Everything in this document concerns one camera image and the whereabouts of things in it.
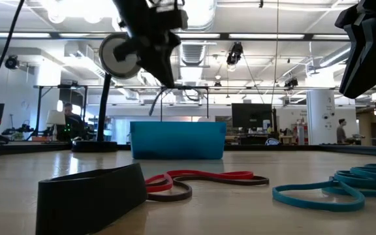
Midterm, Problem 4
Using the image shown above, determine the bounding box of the white round column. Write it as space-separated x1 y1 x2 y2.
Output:
306 89 337 146

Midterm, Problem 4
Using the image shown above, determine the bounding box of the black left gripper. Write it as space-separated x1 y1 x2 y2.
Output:
112 0 189 88

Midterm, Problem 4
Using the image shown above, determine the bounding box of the person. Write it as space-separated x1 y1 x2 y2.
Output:
336 118 349 144
57 102 87 142

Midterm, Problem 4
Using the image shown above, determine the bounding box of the black frame table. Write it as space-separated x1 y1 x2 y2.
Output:
33 84 89 140

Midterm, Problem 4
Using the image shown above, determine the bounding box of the black overhead camera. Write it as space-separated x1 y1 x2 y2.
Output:
226 41 243 66

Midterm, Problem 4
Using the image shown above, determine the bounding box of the black desk lamp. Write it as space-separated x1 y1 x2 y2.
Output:
72 32 144 153

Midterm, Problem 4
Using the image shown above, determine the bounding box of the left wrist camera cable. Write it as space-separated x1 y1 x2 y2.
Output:
0 0 25 104

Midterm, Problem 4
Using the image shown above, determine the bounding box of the blue plastic bin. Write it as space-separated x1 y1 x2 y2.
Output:
129 121 227 161

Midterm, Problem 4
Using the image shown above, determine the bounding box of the red rubber band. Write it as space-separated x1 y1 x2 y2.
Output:
145 169 255 193

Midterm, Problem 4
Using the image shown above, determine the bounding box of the wide black rubber band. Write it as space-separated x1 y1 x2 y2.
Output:
35 163 149 235

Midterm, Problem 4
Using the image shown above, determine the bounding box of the white shade table lamp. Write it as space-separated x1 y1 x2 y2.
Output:
46 110 67 141

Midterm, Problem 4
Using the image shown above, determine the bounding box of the blue rubber bands right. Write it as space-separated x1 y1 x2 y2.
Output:
272 180 366 213

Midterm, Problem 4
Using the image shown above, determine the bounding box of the black overhead beam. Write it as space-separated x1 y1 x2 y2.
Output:
0 31 351 42

